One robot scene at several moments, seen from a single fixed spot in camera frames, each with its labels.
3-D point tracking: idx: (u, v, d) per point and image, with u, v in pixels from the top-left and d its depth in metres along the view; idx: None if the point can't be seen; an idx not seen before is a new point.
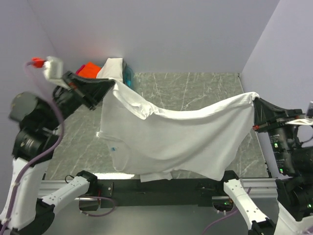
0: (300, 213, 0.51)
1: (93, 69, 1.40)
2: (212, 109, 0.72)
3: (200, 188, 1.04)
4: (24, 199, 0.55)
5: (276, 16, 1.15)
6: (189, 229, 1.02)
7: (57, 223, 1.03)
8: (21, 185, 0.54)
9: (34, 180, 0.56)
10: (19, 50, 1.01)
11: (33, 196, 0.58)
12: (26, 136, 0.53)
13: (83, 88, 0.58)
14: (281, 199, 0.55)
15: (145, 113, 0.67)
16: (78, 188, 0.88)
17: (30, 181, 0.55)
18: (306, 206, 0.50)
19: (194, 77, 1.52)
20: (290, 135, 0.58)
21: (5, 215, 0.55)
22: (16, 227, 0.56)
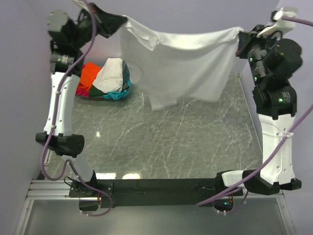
0: (275, 109, 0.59)
1: (93, 69, 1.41)
2: (198, 44, 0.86)
3: (200, 187, 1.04)
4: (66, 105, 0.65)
5: None
6: (189, 229, 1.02)
7: (57, 223, 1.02)
8: (61, 95, 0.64)
9: (71, 93, 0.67)
10: (20, 50, 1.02)
11: (70, 111, 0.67)
12: (60, 55, 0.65)
13: (100, 15, 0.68)
14: (258, 105, 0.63)
15: (152, 45, 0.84)
16: (86, 167, 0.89)
17: (68, 93, 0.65)
18: (276, 103, 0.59)
19: None
20: (264, 48, 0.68)
21: (50, 123, 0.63)
22: (62, 132, 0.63)
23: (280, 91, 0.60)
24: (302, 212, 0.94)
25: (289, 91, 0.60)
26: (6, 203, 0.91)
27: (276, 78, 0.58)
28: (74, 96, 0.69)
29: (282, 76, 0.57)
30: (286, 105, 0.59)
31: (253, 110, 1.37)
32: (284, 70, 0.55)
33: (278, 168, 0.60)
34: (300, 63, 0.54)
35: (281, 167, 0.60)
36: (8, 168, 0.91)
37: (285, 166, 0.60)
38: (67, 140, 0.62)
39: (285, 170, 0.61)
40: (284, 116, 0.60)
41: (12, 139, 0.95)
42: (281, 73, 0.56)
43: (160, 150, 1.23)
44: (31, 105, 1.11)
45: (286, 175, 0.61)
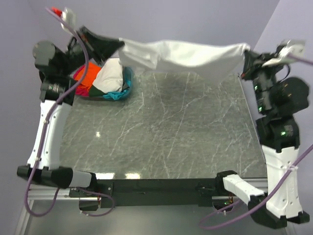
0: (277, 143, 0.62)
1: (93, 69, 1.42)
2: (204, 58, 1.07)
3: (200, 188, 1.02)
4: (54, 134, 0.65)
5: (276, 17, 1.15)
6: (189, 229, 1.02)
7: (57, 223, 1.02)
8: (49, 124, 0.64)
9: (60, 122, 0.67)
10: (19, 51, 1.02)
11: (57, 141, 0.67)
12: (50, 82, 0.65)
13: (94, 42, 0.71)
14: (261, 136, 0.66)
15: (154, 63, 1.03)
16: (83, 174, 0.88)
17: (56, 122, 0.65)
18: (279, 137, 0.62)
19: (194, 78, 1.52)
20: (269, 76, 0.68)
21: (35, 155, 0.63)
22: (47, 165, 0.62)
23: (284, 124, 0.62)
24: None
25: (291, 124, 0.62)
26: (6, 203, 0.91)
27: (280, 114, 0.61)
28: (63, 124, 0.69)
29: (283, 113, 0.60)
30: (289, 139, 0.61)
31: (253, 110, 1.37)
32: (288, 109, 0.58)
33: (284, 201, 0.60)
34: (305, 105, 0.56)
35: (287, 200, 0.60)
36: (7, 168, 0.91)
37: (291, 199, 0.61)
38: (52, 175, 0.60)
39: (291, 203, 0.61)
40: (287, 148, 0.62)
41: (12, 141, 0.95)
42: (285, 112, 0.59)
43: (160, 150, 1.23)
44: (31, 105, 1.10)
45: (292, 208, 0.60)
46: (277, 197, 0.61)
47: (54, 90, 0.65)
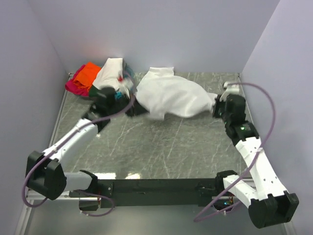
0: (240, 133, 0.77)
1: (93, 69, 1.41)
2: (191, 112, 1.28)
3: (200, 188, 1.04)
4: (74, 144, 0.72)
5: (276, 17, 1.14)
6: (189, 229, 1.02)
7: (57, 223, 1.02)
8: (77, 133, 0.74)
9: (82, 140, 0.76)
10: (19, 51, 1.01)
11: (70, 152, 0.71)
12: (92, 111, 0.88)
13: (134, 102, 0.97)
14: (230, 137, 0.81)
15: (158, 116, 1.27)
16: (82, 178, 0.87)
17: (82, 136, 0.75)
18: (239, 130, 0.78)
19: (194, 77, 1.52)
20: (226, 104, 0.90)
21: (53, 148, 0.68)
22: (58, 158, 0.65)
23: (242, 124, 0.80)
24: (300, 213, 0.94)
25: (249, 124, 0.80)
26: (6, 203, 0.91)
27: (234, 116, 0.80)
28: (81, 144, 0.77)
29: (238, 114, 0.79)
30: (249, 132, 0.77)
31: (253, 110, 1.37)
32: (238, 109, 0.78)
33: (264, 180, 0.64)
34: (243, 105, 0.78)
35: (266, 179, 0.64)
36: (7, 169, 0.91)
37: (271, 178, 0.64)
38: (56, 169, 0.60)
39: (272, 183, 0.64)
40: (251, 138, 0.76)
41: (11, 140, 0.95)
42: (236, 112, 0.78)
43: (160, 150, 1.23)
44: (31, 105, 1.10)
45: (276, 187, 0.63)
46: (258, 182, 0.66)
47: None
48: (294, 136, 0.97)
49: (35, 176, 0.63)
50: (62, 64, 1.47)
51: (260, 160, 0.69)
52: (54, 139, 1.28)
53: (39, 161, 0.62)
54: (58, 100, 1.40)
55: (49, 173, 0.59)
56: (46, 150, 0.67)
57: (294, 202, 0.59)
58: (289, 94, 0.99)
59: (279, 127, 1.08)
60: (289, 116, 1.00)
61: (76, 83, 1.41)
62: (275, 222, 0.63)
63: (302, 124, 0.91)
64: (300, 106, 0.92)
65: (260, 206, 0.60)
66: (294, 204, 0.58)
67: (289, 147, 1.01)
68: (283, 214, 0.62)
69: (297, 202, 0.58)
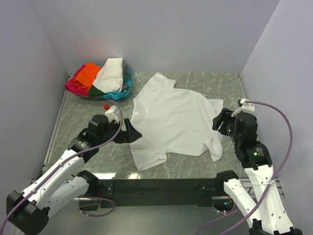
0: (252, 159, 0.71)
1: (93, 69, 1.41)
2: (193, 143, 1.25)
3: (200, 188, 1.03)
4: (55, 181, 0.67)
5: (277, 17, 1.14)
6: (189, 229, 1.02)
7: (57, 223, 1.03)
8: (59, 169, 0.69)
9: (66, 174, 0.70)
10: (19, 51, 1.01)
11: (52, 191, 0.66)
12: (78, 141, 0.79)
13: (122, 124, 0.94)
14: (240, 160, 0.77)
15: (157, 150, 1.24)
16: (77, 190, 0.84)
17: (65, 172, 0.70)
18: (249, 154, 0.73)
19: (194, 77, 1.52)
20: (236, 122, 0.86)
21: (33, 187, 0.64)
22: (35, 201, 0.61)
23: (255, 148, 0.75)
24: (300, 213, 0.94)
25: (261, 147, 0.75)
26: (7, 203, 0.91)
27: (245, 138, 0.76)
28: (65, 179, 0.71)
29: (249, 136, 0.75)
30: (261, 158, 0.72)
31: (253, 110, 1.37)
32: (250, 130, 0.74)
33: (272, 215, 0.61)
34: (256, 127, 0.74)
35: (275, 214, 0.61)
36: (7, 169, 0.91)
37: (279, 214, 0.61)
38: (33, 213, 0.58)
39: (280, 219, 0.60)
40: (263, 166, 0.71)
41: (11, 141, 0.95)
42: (247, 133, 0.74)
43: (161, 150, 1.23)
44: (31, 105, 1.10)
45: (282, 223, 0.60)
46: (266, 215, 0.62)
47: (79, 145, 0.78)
48: (294, 137, 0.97)
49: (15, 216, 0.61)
50: (62, 64, 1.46)
51: (271, 192, 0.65)
52: (54, 139, 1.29)
53: (17, 202, 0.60)
54: (58, 101, 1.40)
55: (26, 216, 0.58)
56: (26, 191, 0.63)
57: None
58: (289, 95, 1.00)
59: (279, 127, 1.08)
60: (289, 116, 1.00)
61: (76, 83, 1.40)
62: None
63: (301, 124, 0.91)
64: (299, 107, 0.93)
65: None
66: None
67: (289, 147, 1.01)
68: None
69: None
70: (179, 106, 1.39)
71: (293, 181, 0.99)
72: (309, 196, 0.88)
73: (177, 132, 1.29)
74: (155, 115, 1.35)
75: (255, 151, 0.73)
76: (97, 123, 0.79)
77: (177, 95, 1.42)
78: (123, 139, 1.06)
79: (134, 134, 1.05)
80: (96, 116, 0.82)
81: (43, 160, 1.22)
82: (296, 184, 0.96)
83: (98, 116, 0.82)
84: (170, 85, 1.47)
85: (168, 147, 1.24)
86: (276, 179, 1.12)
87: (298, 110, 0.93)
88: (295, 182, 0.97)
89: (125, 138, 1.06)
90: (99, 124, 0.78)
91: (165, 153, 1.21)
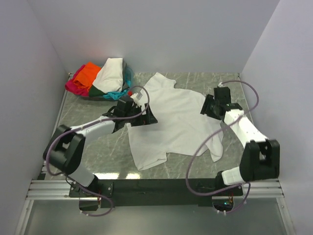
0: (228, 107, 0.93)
1: (93, 69, 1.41)
2: (191, 145, 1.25)
3: (200, 187, 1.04)
4: (94, 129, 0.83)
5: (276, 17, 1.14)
6: (190, 229, 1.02)
7: (57, 223, 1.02)
8: (98, 123, 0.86)
9: (99, 130, 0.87)
10: (19, 52, 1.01)
11: (88, 137, 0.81)
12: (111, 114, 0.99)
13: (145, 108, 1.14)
14: (220, 115, 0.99)
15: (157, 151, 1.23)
16: (87, 173, 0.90)
17: (100, 127, 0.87)
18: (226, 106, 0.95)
19: (194, 77, 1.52)
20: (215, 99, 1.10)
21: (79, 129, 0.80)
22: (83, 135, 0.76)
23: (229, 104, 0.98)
24: (300, 213, 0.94)
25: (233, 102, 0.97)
26: (6, 203, 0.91)
27: (218, 98, 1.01)
28: (97, 133, 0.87)
29: (224, 97, 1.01)
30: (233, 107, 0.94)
31: (253, 110, 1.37)
32: (221, 90, 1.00)
33: (247, 132, 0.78)
34: (227, 89, 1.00)
35: (250, 131, 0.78)
36: (7, 169, 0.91)
37: (253, 130, 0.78)
38: (80, 141, 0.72)
39: (254, 134, 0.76)
40: (234, 110, 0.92)
41: (11, 140, 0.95)
42: (221, 95, 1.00)
43: (161, 150, 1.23)
44: (31, 105, 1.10)
45: (258, 136, 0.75)
46: (244, 138, 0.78)
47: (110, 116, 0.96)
48: (294, 136, 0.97)
49: (57, 148, 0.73)
50: (62, 65, 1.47)
51: (245, 121, 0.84)
52: None
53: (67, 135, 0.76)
54: (58, 101, 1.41)
55: (73, 143, 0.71)
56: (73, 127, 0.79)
57: (274, 146, 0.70)
58: (289, 95, 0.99)
59: (279, 127, 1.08)
60: (289, 116, 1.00)
61: (76, 83, 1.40)
62: (262, 175, 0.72)
63: (301, 124, 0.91)
64: (299, 107, 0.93)
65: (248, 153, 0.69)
66: (274, 147, 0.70)
67: (289, 147, 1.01)
68: (270, 163, 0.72)
69: (276, 145, 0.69)
70: (179, 106, 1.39)
71: (293, 181, 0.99)
72: (309, 196, 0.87)
73: (177, 131, 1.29)
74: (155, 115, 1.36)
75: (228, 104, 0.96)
76: (125, 101, 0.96)
77: (177, 95, 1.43)
78: (143, 122, 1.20)
79: (151, 117, 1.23)
80: (124, 96, 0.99)
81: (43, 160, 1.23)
82: (296, 183, 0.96)
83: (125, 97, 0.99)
84: (170, 85, 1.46)
85: (169, 146, 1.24)
86: (275, 179, 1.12)
87: (298, 110, 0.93)
88: (295, 181, 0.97)
89: (144, 121, 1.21)
90: (126, 102, 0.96)
91: (165, 153, 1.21)
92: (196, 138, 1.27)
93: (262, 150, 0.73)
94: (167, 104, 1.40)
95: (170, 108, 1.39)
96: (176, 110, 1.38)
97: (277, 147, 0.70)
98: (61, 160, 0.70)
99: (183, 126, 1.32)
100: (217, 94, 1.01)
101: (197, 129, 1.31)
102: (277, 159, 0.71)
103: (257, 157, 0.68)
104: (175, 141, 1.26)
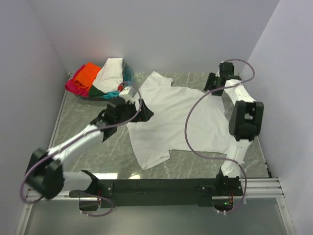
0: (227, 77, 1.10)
1: (93, 69, 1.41)
2: (193, 143, 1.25)
3: (200, 187, 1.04)
4: (76, 148, 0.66)
5: (276, 17, 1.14)
6: (189, 229, 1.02)
7: (56, 223, 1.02)
8: (82, 138, 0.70)
9: (79, 148, 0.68)
10: (19, 52, 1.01)
11: (73, 156, 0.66)
12: (96, 120, 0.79)
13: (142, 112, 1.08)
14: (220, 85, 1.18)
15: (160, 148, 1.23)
16: (78, 178, 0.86)
17: (87, 142, 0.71)
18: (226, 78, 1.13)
19: (194, 77, 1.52)
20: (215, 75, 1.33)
21: (57, 147, 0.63)
22: (60, 159, 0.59)
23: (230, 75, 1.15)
24: (301, 213, 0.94)
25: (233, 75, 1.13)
26: (6, 203, 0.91)
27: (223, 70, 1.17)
28: (83, 150, 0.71)
29: (227, 71, 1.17)
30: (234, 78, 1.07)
31: None
32: (226, 65, 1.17)
33: (239, 95, 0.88)
34: (229, 65, 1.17)
35: (241, 95, 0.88)
36: (7, 169, 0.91)
37: (244, 95, 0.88)
38: (56, 169, 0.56)
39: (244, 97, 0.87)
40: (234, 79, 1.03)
41: (11, 140, 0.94)
42: (225, 68, 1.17)
43: (163, 148, 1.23)
44: (31, 105, 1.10)
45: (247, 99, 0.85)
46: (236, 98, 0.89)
47: (100, 124, 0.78)
48: (293, 136, 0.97)
49: None
50: (62, 64, 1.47)
51: (239, 88, 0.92)
52: (54, 140, 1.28)
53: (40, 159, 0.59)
54: (58, 101, 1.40)
55: (49, 172, 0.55)
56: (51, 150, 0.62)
57: (258, 106, 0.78)
58: (289, 94, 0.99)
59: (279, 127, 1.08)
60: (289, 115, 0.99)
61: (76, 83, 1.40)
62: (245, 129, 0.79)
63: (302, 124, 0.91)
64: (300, 107, 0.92)
65: (235, 108, 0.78)
66: (258, 107, 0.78)
67: (289, 147, 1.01)
68: (253, 122, 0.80)
69: (261, 105, 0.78)
70: (179, 106, 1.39)
71: (293, 181, 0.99)
72: (309, 196, 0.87)
73: (178, 131, 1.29)
74: (155, 115, 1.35)
75: (230, 75, 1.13)
76: (115, 105, 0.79)
77: (176, 94, 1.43)
78: (138, 119, 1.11)
79: (148, 113, 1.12)
80: (113, 98, 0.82)
81: None
82: (297, 183, 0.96)
83: (115, 99, 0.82)
84: (168, 84, 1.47)
85: (169, 146, 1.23)
86: (276, 179, 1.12)
87: (298, 110, 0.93)
88: (295, 181, 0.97)
89: (140, 119, 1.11)
90: (118, 105, 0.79)
91: (167, 150, 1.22)
92: (197, 135, 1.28)
93: (249, 111, 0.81)
94: (167, 103, 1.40)
95: (170, 108, 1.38)
96: (177, 110, 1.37)
97: (261, 108, 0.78)
98: (38, 190, 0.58)
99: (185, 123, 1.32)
100: (222, 66, 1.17)
101: (198, 126, 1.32)
102: (259, 119, 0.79)
103: (241, 112, 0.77)
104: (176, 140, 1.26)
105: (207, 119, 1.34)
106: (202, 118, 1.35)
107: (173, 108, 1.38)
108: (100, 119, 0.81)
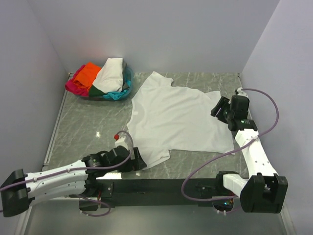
0: (239, 125, 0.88)
1: (93, 69, 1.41)
2: (193, 143, 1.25)
3: (200, 187, 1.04)
4: (52, 182, 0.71)
5: (277, 16, 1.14)
6: (189, 229, 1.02)
7: (56, 223, 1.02)
8: (64, 173, 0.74)
9: (57, 183, 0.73)
10: (19, 52, 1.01)
11: (48, 187, 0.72)
12: (89, 158, 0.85)
13: (139, 160, 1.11)
14: (232, 129, 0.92)
15: (160, 148, 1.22)
16: (72, 189, 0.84)
17: (68, 178, 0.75)
18: (240, 125, 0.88)
19: (194, 77, 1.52)
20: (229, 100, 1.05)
21: (36, 175, 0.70)
22: (30, 189, 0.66)
23: (244, 120, 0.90)
24: (300, 212, 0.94)
25: (250, 120, 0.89)
26: None
27: (236, 110, 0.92)
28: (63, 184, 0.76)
29: (240, 110, 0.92)
30: (249, 126, 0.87)
31: (253, 110, 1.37)
32: (242, 102, 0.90)
33: (256, 162, 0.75)
34: (246, 103, 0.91)
35: (258, 161, 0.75)
36: (7, 169, 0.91)
37: (262, 162, 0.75)
38: (21, 199, 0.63)
39: (263, 165, 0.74)
40: (249, 129, 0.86)
41: (11, 141, 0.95)
42: (239, 107, 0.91)
43: (163, 147, 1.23)
44: (31, 105, 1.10)
45: (266, 168, 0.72)
46: (252, 165, 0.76)
47: (91, 162, 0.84)
48: (293, 136, 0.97)
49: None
50: (62, 65, 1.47)
51: (255, 144, 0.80)
52: (54, 139, 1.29)
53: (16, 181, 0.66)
54: (58, 101, 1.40)
55: (14, 198, 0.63)
56: (29, 174, 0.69)
57: (281, 183, 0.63)
58: (289, 95, 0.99)
59: (279, 127, 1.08)
60: (289, 116, 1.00)
61: (76, 83, 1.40)
62: (261, 209, 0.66)
63: (302, 124, 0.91)
64: (299, 108, 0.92)
65: (251, 187, 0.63)
66: (280, 185, 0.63)
67: (289, 147, 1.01)
68: (273, 200, 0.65)
69: (284, 184, 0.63)
70: (179, 106, 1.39)
71: (292, 181, 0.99)
72: (309, 196, 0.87)
73: (178, 130, 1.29)
74: (155, 115, 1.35)
75: (244, 120, 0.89)
76: (116, 153, 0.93)
77: (176, 94, 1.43)
78: (131, 167, 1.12)
79: (141, 162, 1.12)
80: (117, 148, 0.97)
81: (43, 160, 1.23)
82: (296, 183, 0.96)
83: (118, 149, 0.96)
84: (168, 83, 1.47)
85: (169, 146, 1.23)
86: None
87: (299, 110, 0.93)
88: (294, 181, 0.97)
89: (133, 167, 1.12)
90: (118, 155, 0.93)
91: (167, 150, 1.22)
92: (198, 136, 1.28)
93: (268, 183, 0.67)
94: (167, 103, 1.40)
95: (171, 109, 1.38)
96: (177, 110, 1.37)
97: (284, 186, 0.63)
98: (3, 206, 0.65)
99: (185, 124, 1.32)
100: (235, 105, 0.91)
101: (198, 126, 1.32)
102: (281, 197, 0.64)
103: (259, 192, 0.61)
104: (176, 140, 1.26)
105: (207, 119, 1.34)
106: (201, 119, 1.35)
107: (174, 108, 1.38)
108: (93, 159, 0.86)
